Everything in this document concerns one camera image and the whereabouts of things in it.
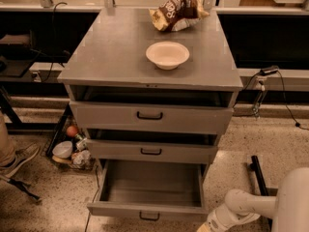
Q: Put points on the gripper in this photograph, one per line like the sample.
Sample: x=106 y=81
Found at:
x=214 y=221

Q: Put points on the grey bottom drawer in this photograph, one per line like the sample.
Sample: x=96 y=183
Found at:
x=150 y=191

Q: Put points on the grey drawer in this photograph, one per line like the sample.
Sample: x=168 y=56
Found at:
x=148 y=113
x=152 y=146
x=150 y=191

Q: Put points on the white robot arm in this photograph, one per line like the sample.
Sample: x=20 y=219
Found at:
x=288 y=209

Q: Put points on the grey middle drawer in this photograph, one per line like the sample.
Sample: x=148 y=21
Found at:
x=152 y=146

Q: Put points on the grey top drawer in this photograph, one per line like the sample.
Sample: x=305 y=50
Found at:
x=148 y=113

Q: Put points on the grey drawer cabinet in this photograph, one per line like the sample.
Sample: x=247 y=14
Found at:
x=112 y=62

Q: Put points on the black metal bar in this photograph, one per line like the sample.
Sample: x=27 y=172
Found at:
x=256 y=168

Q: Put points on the crumpled white wrapper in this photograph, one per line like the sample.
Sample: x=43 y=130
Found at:
x=81 y=160

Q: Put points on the green can in basket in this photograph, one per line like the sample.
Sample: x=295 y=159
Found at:
x=80 y=142

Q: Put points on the white bowl in basket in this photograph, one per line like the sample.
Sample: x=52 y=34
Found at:
x=62 y=150

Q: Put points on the red apple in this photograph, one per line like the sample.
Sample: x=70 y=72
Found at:
x=72 y=131

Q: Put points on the black power adapter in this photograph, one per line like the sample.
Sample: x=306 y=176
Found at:
x=269 y=70

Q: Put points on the white bowl on cabinet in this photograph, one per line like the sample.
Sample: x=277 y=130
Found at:
x=167 y=55

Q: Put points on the black tripod foot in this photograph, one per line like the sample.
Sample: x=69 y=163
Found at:
x=21 y=186

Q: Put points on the person's shoe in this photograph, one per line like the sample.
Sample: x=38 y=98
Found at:
x=21 y=157

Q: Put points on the person's beige trouser leg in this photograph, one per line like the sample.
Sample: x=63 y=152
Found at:
x=7 y=151

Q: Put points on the brown chip bag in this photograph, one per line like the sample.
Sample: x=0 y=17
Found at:
x=176 y=15

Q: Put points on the wire basket on floor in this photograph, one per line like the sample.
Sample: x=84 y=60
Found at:
x=61 y=136

